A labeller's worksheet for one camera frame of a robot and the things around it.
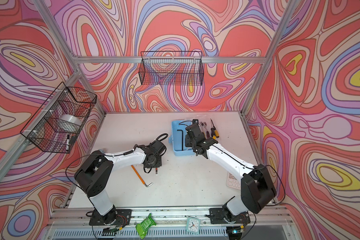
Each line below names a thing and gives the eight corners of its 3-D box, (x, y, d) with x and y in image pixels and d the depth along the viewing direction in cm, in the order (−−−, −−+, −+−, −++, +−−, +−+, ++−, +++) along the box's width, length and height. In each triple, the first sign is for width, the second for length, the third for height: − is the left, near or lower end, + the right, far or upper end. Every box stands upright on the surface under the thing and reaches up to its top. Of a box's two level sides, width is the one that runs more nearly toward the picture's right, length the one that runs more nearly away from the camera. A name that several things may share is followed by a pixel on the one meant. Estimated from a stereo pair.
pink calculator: (226, 185, 85) (227, 184, 84) (227, 173, 90) (228, 171, 88) (239, 189, 84) (240, 188, 82) (239, 176, 89) (240, 175, 87)
